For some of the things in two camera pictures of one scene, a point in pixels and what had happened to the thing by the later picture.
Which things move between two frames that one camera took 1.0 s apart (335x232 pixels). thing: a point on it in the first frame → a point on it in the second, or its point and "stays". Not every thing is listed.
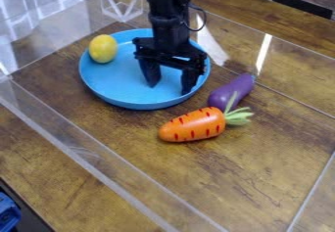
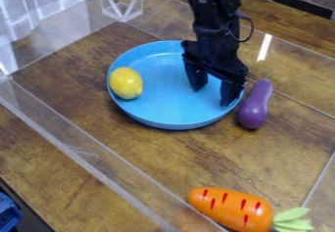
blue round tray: x=119 y=79 → x=167 y=104
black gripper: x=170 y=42 → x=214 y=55
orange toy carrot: x=203 y=123 → x=243 y=212
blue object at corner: x=11 y=214 stays
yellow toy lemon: x=102 y=48 → x=124 y=82
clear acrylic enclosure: x=167 y=108 stays
